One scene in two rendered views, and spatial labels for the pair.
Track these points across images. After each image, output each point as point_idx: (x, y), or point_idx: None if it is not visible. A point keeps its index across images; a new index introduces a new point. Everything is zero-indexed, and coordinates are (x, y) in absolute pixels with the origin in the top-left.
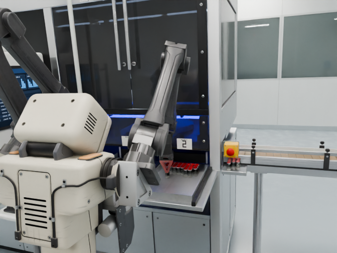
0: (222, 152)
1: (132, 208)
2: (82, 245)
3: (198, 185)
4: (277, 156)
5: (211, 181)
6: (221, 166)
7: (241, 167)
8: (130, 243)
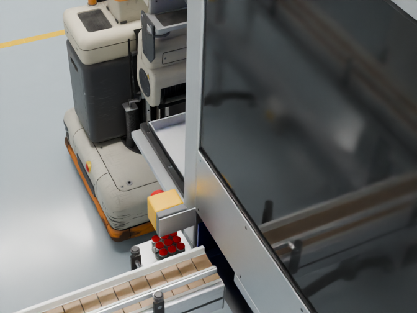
0: (197, 232)
1: (149, 35)
2: (149, 10)
3: (165, 151)
4: (87, 297)
5: (168, 187)
6: (189, 238)
7: (153, 260)
8: (149, 60)
